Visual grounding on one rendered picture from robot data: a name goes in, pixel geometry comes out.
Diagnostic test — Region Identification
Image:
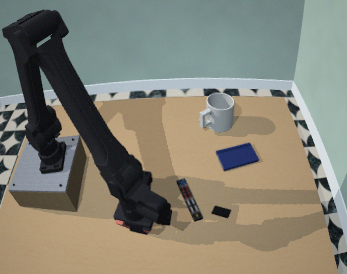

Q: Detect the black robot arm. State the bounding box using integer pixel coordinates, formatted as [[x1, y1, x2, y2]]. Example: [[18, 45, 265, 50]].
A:
[[2, 10, 171, 224]]

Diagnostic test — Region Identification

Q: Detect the dark blue flat rectangular pad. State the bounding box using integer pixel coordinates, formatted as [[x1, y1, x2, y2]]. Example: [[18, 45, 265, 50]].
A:
[[216, 142, 259, 171]]

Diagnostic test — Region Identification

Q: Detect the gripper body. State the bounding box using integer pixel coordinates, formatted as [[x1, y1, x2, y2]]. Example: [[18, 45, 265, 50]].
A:
[[113, 202, 153, 231]]

